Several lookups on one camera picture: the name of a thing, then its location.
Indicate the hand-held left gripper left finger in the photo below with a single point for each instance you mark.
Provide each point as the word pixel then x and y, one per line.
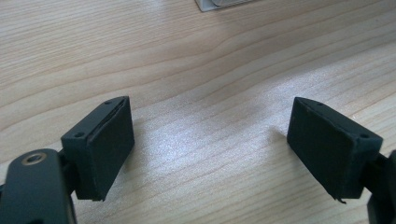
pixel 102 146

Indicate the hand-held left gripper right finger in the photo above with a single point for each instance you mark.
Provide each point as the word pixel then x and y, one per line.
pixel 327 152

